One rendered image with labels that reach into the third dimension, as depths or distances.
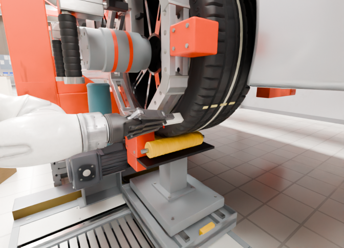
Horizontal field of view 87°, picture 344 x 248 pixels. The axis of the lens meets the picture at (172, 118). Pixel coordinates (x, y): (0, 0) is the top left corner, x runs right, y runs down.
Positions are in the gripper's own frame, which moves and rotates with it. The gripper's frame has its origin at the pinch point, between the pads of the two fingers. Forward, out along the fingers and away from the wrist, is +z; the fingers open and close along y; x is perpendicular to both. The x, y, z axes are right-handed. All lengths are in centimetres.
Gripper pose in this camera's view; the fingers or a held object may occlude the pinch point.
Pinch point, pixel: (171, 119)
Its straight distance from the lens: 56.6
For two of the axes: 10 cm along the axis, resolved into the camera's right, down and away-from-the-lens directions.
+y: 4.0, -5.6, -7.3
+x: -4.0, -8.2, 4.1
